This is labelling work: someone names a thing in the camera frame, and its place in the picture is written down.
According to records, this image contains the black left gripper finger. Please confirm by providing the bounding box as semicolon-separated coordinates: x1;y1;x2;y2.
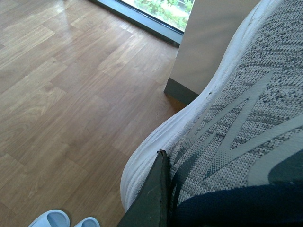
118;150;169;227

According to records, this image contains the light blue slipper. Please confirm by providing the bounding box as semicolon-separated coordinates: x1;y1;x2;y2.
29;210;70;227
74;217;100;227

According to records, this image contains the grey knit sneaker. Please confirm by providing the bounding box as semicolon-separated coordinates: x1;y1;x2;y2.
120;0;303;227

